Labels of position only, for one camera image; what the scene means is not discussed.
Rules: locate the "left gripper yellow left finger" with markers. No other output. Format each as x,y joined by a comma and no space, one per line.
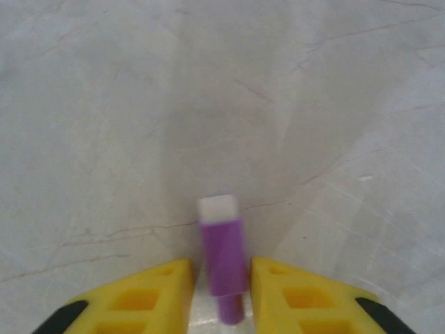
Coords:
174,295

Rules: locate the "purple pen cap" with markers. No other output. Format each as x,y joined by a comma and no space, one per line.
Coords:
224,257

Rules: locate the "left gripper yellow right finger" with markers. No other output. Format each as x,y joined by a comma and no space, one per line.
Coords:
267,302

